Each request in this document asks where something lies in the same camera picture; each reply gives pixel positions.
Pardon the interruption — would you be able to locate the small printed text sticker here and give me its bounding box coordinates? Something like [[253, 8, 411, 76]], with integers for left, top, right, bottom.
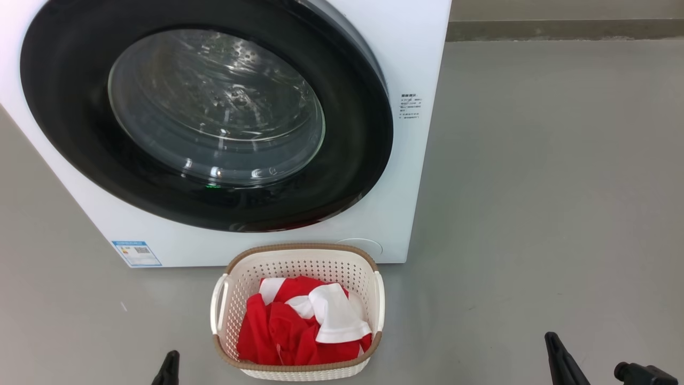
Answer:
[[400, 94, 423, 119]]

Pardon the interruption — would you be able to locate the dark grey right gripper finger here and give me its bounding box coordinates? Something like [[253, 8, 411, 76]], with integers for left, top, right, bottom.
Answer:
[[545, 332, 591, 385]]

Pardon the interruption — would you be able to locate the red and white garment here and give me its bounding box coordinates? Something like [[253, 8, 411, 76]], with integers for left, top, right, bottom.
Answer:
[[237, 276, 373, 366]]

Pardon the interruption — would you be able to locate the white front-load washing machine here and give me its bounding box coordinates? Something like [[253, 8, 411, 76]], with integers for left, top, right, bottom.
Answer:
[[0, 0, 453, 268]]

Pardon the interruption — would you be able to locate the round white filter cover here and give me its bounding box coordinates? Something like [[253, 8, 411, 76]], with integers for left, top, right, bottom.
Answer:
[[336, 238, 383, 256]]

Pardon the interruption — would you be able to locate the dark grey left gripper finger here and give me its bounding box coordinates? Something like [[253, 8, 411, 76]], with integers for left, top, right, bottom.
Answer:
[[151, 350, 180, 385]]

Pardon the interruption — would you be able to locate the black round glass washer door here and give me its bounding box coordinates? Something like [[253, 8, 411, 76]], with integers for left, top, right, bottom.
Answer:
[[20, 0, 394, 233]]

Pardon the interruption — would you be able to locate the cream basket with brown rim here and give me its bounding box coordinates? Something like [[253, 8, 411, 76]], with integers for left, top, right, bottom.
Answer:
[[210, 243, 385, 382]]

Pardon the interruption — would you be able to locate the blue energy label sticker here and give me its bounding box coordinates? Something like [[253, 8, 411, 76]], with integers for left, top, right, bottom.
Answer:
[[112, 241, 162, 267]]

